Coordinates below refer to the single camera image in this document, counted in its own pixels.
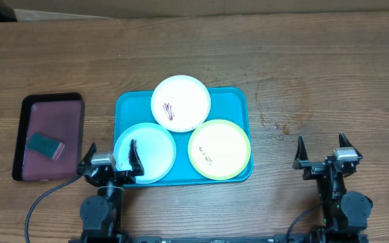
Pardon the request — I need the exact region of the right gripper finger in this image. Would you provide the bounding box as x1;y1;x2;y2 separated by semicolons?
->
292;135;309;169
338;132;363;160

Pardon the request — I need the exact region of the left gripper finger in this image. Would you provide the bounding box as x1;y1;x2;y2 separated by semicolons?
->
128;139;145;176
77;143;97;174

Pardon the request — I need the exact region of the light blue round plate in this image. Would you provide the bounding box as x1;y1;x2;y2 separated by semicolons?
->
113;123;176;184

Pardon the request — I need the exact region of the green and pink sponge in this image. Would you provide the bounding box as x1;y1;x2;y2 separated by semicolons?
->
26;132;65;161

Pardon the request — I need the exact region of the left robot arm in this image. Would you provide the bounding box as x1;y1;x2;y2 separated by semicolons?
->
77;140;144;243

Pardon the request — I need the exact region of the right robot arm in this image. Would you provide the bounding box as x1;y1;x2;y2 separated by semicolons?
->
285;133;373;243

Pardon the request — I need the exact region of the black tray with red liquid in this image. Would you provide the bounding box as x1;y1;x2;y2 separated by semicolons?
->
11;92;84;181

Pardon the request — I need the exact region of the teal plastic serving tray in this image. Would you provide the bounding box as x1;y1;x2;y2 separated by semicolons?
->
113;87;250;186

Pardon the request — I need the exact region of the white round plate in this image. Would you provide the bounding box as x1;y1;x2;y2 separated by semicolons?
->
151;75;211;132

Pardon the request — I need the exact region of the yellow green round plate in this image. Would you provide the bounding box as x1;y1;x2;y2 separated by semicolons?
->
188;119;251;180

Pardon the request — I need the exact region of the brown cardboard backdrop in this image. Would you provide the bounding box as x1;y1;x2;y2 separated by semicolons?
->
6;0;389;18

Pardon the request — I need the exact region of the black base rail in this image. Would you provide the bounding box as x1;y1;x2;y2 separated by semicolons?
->
68;232;369;243

